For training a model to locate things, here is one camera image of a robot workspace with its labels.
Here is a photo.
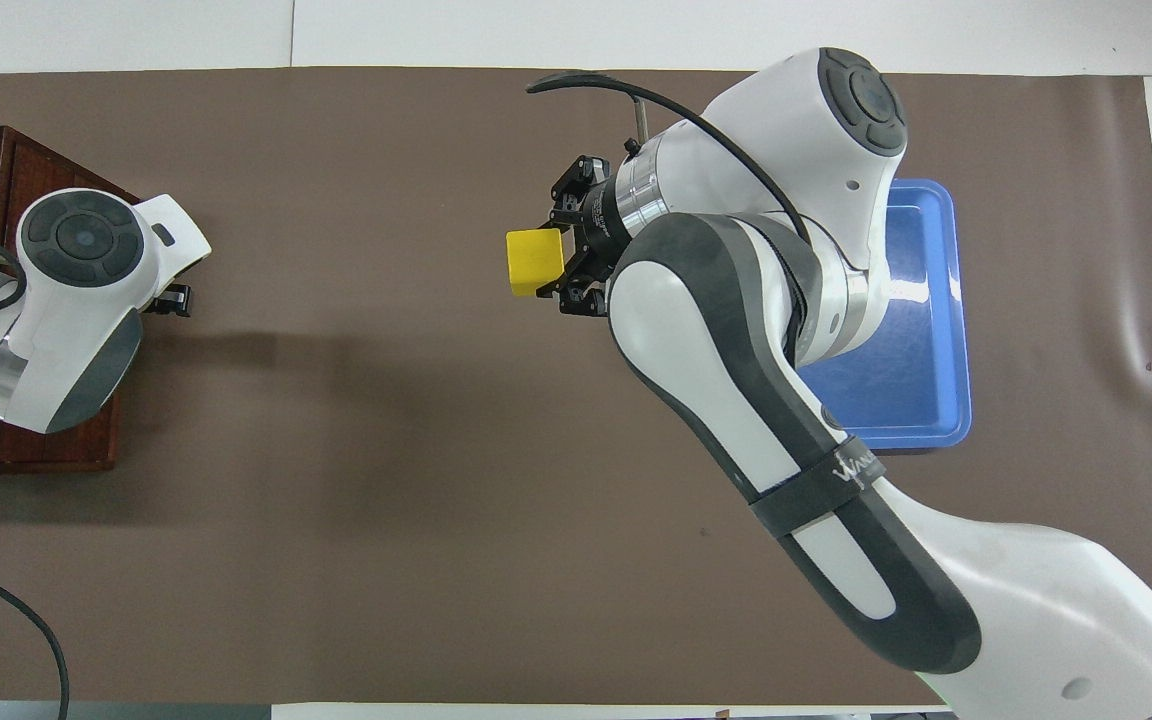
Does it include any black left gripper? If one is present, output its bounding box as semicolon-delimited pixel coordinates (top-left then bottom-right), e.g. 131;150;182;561
141;283;194;319

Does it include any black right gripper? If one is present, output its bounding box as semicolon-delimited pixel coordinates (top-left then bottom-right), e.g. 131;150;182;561
536;155;627;316

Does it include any yellow cube block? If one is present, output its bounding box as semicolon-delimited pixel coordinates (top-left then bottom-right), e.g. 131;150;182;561
506;228;567;299

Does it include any brown table mat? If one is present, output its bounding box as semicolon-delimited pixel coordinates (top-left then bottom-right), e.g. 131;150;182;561
0;66;1152;706

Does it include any blue plastic tray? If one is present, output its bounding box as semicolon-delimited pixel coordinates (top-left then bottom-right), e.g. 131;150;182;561
796;179;973;453

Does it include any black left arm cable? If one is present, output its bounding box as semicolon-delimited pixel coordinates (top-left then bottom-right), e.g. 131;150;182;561
0;228;70;720

